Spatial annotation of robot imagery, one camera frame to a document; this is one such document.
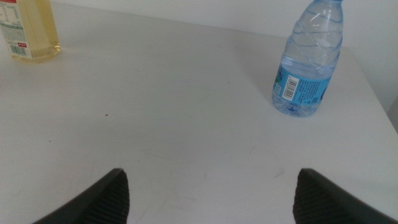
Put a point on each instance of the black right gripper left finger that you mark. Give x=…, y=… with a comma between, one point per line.
x=105, y=202

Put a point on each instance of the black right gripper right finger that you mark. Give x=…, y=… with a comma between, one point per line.
x=320, y=202

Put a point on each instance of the clear water bottle blue label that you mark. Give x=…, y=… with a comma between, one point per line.
x=308, y=62

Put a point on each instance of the yellow juice bottle red label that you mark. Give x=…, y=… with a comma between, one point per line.
x=37, y=28

